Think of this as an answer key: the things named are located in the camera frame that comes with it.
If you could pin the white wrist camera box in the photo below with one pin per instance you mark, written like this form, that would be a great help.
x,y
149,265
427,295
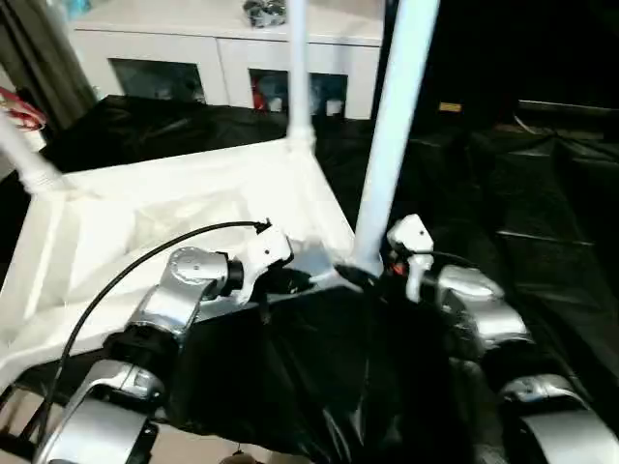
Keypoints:
x,y
266,246
411,232

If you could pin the small teal box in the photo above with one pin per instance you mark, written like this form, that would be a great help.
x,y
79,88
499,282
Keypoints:
x,y
78,7

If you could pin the grey robot foot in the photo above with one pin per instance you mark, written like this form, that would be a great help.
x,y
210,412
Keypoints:
x,y
239,457

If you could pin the white glass-door cabinet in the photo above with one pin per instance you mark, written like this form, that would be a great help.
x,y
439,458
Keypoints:
x,y
193,53

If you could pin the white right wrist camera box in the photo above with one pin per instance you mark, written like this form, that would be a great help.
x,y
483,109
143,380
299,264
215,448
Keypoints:
x,y
411,232

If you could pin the black glossy mat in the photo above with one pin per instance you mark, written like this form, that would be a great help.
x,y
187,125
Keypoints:
x,y
532,217

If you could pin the white plastic table leg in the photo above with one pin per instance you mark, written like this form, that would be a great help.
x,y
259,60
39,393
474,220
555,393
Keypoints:
x,y
29,164
297,72
396,96

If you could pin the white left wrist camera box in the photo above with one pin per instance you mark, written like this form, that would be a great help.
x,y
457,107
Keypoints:
x,y
266,246

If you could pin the red white ceramic figure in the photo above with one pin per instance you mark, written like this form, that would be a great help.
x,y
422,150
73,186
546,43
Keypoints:
x,y
259,95

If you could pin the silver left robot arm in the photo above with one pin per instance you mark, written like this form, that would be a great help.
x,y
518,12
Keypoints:
x,y
179,295

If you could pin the small white ceramic cup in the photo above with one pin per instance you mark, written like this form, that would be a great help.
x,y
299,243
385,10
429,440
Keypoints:
x,y
334,107

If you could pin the black metal table frame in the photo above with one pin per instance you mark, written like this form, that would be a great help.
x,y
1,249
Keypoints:
x,y
24,430

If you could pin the small tan box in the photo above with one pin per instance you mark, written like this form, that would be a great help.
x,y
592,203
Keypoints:
x,y
450,107

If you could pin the black bundle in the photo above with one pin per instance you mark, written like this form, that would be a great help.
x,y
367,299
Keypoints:
x,y
265,13

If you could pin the white plastic container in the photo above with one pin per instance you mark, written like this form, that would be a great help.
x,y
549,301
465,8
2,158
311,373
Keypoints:
x,y
36,139

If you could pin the red clothes hangers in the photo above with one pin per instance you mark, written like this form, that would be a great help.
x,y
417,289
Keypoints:
x,y
21,108

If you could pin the white plastic table top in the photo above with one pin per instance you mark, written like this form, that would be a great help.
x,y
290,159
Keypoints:
x,y
145,203

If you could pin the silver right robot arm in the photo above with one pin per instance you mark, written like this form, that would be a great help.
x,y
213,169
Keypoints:
x,y
493,314

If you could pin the grey curtain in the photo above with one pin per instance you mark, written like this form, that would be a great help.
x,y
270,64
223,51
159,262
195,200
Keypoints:
x,y
53,53

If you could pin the black television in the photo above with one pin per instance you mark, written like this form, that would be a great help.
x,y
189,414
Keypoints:
x,y
566,107

